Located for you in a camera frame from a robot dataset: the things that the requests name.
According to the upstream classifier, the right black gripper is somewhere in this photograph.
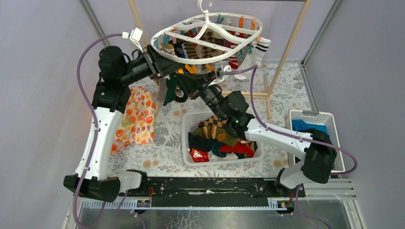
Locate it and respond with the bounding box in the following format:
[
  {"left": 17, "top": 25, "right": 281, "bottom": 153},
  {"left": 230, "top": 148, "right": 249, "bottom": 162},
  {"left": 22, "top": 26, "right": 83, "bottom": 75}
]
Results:
[{"left": 177, "top": 71, "right": 227, "bottom": 122}]

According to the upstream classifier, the green white yellow sock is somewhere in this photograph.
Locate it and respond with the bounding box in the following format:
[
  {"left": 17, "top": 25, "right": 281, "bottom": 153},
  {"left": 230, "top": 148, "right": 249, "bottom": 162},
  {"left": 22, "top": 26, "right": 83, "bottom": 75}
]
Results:
[{"left": 163, "top": 75, "right": 177, "bottom": 106}]

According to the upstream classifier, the brown argyle sock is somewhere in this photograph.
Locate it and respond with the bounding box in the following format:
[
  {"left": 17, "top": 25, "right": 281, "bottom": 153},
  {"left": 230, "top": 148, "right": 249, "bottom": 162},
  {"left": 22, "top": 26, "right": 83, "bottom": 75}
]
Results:
[{"left": 193, "top": 115, "right": 228, "bottom": 142}]

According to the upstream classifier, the white oval sock hanger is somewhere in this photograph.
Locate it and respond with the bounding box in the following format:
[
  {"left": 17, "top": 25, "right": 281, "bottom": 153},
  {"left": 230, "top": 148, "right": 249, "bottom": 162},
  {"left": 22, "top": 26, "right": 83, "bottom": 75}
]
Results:
[{"left": 150, "top": 0, "right": 263, "bottom": 65}]

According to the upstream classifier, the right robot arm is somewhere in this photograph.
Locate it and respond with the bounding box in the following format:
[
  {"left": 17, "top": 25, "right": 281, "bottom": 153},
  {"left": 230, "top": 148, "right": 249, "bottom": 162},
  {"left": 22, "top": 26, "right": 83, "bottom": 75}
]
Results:
[{"left": 175, "top": 72, "right": 337, "bottom": 197}]

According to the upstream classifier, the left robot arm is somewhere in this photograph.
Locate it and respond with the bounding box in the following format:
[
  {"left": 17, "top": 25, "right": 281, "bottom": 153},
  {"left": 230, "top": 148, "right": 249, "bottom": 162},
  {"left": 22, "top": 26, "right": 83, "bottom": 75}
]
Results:
[{"left": 63, "top": 45, "right": 183, "bottom": 202}]

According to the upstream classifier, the orange clothespin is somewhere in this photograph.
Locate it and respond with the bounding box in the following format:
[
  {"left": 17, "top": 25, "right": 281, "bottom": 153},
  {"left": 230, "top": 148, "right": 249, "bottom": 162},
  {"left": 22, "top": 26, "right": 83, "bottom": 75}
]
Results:
[
  {"left": 205, "top": 64, "right": 216, "bottom": 72},
  {"left": 185, "top": 64, "right": 198, "bottom": 74}
]

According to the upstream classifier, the black sunaibe sport sock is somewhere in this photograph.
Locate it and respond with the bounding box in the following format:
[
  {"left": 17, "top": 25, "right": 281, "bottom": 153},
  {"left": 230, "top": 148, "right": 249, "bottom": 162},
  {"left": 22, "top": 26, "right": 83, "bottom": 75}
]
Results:
[{"left": 174, "top": 86, "right": 188, "bottom": 103}]

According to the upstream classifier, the white sock laundry basket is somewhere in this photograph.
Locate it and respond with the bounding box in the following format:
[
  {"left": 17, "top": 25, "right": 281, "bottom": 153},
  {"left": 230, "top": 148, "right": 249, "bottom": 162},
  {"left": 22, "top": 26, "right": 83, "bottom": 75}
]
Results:
[{"left": 181, "top": 111, "right": 266, "bottom": 166}]

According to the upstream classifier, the olive green sock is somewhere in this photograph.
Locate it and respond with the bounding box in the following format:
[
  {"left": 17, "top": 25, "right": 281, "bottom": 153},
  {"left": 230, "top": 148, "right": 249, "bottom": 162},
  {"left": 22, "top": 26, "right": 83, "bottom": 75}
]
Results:
[{"left": 216, "top": 133, "right": 239, "bottom": 147}]

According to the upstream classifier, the white black striped sock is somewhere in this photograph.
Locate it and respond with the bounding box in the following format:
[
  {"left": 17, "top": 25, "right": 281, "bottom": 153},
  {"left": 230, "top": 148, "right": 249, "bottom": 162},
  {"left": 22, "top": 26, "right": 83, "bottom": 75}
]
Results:
[{"left": 237, "top": 37, "right": 271, "bottom": 71}]

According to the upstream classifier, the floral orange cloth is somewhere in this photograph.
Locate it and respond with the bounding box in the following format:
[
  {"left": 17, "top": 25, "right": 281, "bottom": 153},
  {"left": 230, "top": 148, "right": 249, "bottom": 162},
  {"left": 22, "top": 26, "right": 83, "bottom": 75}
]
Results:
[{"left": 110, "top": 86, "right": 156, "bottom": 155}]

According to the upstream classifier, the red sock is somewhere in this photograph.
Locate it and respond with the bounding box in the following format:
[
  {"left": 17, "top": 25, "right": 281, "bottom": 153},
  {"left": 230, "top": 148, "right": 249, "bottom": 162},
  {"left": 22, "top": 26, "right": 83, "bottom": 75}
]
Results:
[{"left": 219, "top": 142, "right": 255, "bottom": 158}]

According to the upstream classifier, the blue cloth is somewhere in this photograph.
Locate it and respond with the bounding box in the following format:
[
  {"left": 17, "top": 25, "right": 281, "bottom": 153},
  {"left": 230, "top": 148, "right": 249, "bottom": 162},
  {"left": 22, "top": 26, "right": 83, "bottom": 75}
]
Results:
[{"left": 291, "top": 119, "right": 328, "bottom": 134}]

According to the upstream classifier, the white side basket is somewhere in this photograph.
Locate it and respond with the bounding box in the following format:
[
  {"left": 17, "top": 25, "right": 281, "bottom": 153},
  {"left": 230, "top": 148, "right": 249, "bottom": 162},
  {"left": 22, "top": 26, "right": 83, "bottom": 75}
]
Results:
[{"left": 285, "top": 109, "right": 346, "bottom": 173}]

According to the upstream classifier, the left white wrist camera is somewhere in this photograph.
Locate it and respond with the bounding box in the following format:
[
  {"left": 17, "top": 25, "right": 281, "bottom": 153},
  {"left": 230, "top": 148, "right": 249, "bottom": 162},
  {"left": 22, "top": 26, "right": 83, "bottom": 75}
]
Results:
[{"left": 121, "top": 27, "right": 144, "bottom": 53}]

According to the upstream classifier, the wooden drying rack frame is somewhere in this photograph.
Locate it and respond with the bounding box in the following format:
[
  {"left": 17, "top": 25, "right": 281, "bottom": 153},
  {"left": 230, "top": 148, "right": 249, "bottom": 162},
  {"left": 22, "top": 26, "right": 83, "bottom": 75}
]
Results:
[{"left": 128, "top": 0, "right": 311, "bottom": 119}]

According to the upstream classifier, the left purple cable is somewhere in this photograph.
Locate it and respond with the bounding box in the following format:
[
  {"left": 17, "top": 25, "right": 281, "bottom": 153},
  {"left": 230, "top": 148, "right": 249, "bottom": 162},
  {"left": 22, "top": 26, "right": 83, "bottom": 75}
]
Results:
[{"left": 72, "top": 33, "right": 131, "bottom": 229}]

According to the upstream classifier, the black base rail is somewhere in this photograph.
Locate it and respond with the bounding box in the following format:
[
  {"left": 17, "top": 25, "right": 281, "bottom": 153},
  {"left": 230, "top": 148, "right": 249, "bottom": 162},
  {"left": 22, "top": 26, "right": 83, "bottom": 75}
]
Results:
[{"left": 128, "top": 177, "right": 306, "bottom": 198}]

